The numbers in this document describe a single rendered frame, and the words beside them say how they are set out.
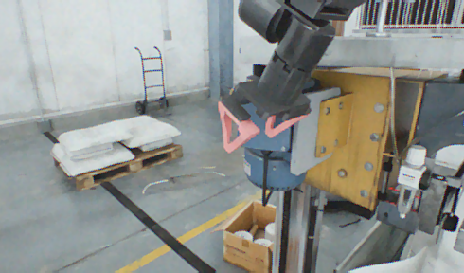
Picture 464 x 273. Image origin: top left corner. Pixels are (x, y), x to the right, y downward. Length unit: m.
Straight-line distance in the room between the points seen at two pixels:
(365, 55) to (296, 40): 0.25
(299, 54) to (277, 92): 0.06
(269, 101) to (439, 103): 0.38
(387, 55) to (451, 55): 0.11
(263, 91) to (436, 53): 0.35
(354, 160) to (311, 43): 0.45
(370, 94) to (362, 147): 0.12
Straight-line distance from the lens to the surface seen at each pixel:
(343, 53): 0.58
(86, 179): 3.15
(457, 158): 3.58
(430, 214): 0.78
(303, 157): 0.61
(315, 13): 0.34
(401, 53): 0.61
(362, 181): 0.77
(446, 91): 0.67
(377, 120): 0.72
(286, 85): 0.38
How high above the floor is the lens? 1.42
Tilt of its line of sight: 19 degrees down
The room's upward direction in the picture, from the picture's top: straight up
